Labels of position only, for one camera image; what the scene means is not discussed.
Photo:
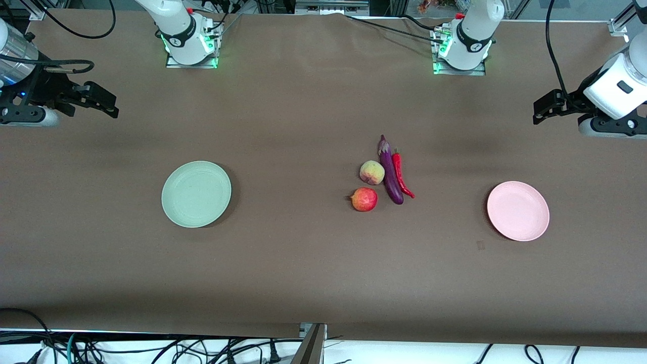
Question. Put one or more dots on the red chili pepper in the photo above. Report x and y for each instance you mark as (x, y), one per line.
(399, 174)

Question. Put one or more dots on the silver aluminium rail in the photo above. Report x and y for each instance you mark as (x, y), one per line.
(328, 6)

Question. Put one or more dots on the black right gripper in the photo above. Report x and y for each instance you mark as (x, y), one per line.
(49, 87)

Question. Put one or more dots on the brown table cover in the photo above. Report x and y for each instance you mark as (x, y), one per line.
(303, 126)

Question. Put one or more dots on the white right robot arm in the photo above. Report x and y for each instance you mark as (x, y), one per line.
(177, 25)

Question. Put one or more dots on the long purple eggplant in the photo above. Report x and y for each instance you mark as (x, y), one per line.
(389, 172)

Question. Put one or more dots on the yellow pink peach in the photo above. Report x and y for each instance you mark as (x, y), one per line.
(372, 173)

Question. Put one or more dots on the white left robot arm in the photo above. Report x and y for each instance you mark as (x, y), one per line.
(475, 30)

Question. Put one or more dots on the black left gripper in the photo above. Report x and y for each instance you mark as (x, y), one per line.
(572, 99)

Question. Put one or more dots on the grey metal post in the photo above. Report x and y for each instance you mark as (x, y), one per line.
(311, 349)

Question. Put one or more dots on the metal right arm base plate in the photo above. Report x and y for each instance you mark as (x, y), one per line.
(177, 63)

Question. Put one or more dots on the red apple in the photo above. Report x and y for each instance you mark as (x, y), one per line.
(364, 199)

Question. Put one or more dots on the orange background objects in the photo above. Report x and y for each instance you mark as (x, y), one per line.
(427, 6)

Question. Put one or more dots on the short aluminium frame profile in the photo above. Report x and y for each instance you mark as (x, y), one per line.
(40, 12)

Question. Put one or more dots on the black power plug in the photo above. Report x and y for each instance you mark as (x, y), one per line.
(274, 354)

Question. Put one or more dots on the long aluminium frame profile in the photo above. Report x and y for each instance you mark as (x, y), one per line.
(619, 25)

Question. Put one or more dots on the pink round plate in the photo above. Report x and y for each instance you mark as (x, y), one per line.
(518, 211)

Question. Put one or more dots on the pale green round plate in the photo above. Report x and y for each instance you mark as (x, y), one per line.
(196, 194)

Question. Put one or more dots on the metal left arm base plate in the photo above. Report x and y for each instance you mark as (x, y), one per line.
(445, 71)

